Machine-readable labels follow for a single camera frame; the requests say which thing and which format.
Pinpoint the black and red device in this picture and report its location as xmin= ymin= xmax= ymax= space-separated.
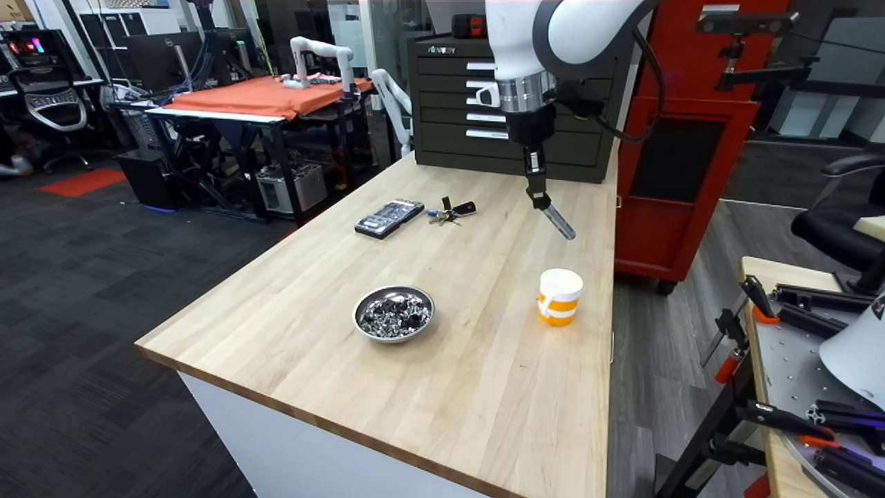
xmin=451 ymin=13 xmax=489 ymax=39

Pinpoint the red floor mat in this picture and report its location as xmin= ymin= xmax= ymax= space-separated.
xmin=37 ymin=167 xmax=128 ymax=199

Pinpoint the metal bowl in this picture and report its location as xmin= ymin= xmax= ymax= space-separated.
xmin=352 ymin=285 xmax=436 ymax=344

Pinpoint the black computer tower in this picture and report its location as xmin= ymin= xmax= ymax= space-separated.
xmin=113 ymin=147 xmax=182 ymax=212

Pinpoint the table with orange cloth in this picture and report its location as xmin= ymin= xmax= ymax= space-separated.
xmin=144 ymin=73 xmax=375 ymax=226

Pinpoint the grey marker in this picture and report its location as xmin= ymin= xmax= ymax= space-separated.
xmin=541 ymin=204 xmax=577 ymax=241

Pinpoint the grey mesh office chair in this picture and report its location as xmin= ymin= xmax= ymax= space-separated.
xmin=12 ymin=65 xmax=95 ymax=174

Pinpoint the white and orange cup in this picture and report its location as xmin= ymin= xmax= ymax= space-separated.
xmin=537 ymin=268 xmax=584 ymax=328

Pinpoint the black and orange clamp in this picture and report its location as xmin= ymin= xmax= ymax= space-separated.
xmin=700 ymin=307 xmax=753 ymax=385
xmin=736 ymin=398 xmax=837 ymax=443
xmin=738 ymin=275 xmax=781 ymax=326

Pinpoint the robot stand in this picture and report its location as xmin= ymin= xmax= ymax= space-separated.
xmin=655 ymin=256 xmax=885 ymax=498

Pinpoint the drawer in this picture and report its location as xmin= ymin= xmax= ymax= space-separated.
xmin=419 ymin=108 xmax=609 ymax=129
xmin=420 ymin=124 xmax=604 ymax=167
xmin=418 ymin=74 xmax=615 ymax=94
xmin=418 ymin=91 xmax=613 ymax=111
xmin=417 ymin=56 xmax=496 ymax=76

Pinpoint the monitor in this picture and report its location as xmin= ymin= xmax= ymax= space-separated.
xmin=123 ymin=30 xmax=206 ymax=95

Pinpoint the red tool cabinet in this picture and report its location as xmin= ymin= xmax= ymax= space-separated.
xmin=613 ymin=0 xmax=790 ymax=286

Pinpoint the black flat case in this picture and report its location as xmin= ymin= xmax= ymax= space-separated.
xmin=354 ymin=199 xmax=426 ymax=241

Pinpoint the silver computer case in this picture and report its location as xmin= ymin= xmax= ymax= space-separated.
xmin=255 ymin=162 xmax=330 ymax=216

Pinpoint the camera on mount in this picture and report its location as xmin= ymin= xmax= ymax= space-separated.
xmin=696 ymin=10 xmax=821 ymax=92

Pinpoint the bunch of keys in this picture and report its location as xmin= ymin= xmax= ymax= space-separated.
xmin=425 ymin=196 xmax=478 ymax=228

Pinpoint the heap of metal screws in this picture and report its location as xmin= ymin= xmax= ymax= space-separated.
xmin=360 ymin=293 xmax=431 ymax=339

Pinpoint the dark grey tool chest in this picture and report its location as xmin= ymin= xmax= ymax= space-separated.
xmin=407 ymin=31 xmax=628 ymax=185

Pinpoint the black office chair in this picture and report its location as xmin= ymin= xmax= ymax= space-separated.
xmin=790 ymin=153 xmax=885 ymax=296

